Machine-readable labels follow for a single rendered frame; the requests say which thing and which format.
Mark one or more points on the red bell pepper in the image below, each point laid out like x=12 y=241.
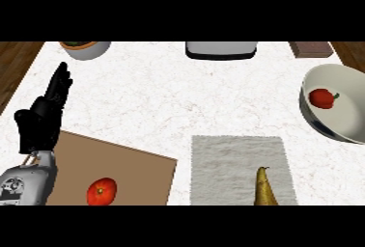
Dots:
x=322 y=98

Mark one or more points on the white bowl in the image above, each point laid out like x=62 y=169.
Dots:
x=344 y=119

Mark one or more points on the grey cloth placemat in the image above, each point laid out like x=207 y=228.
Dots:
x=227 y=167

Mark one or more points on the red tomato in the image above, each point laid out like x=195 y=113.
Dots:
x=100 y=191

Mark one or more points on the grey plant pot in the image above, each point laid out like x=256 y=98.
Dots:
x=87 y=49

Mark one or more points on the brown rectangular block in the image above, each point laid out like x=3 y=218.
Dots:
x=310 y=49

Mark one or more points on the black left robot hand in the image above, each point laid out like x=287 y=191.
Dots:
x=40 y=123

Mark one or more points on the white and black appliance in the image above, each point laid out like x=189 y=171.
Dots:
x=220 y=49

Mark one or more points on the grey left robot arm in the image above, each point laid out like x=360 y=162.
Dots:
x=25 y=183

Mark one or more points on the brown cutting board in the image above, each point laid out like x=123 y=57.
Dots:
x=118 y=170

